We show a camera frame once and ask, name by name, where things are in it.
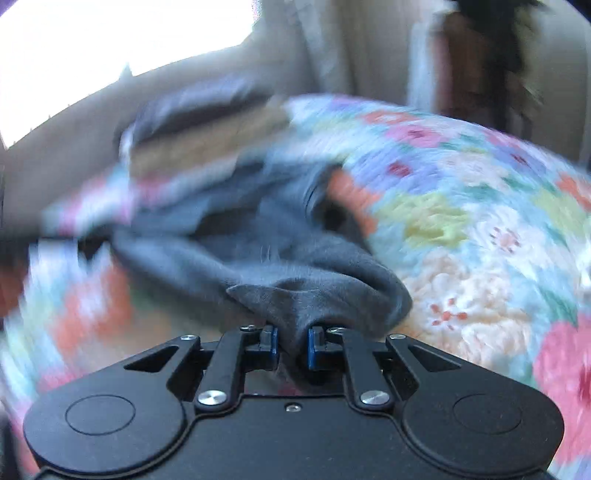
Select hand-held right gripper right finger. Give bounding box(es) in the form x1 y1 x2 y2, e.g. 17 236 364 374
307 325 463 411

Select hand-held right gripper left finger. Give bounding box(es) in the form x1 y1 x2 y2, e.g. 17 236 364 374
124 324 280 412

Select grey garment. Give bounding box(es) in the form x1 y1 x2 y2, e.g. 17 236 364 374
111 152 413 370

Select stack of folded clothes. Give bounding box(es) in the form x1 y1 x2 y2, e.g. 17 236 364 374
119 76 296 185

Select dark hanging clothes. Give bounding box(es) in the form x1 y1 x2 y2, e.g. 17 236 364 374
431 0 546 134

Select floral patchwork blanket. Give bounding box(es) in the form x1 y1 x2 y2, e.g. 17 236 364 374
0 94 591 480

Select beige curtain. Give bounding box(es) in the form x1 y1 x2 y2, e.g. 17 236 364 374
252 0 416 107

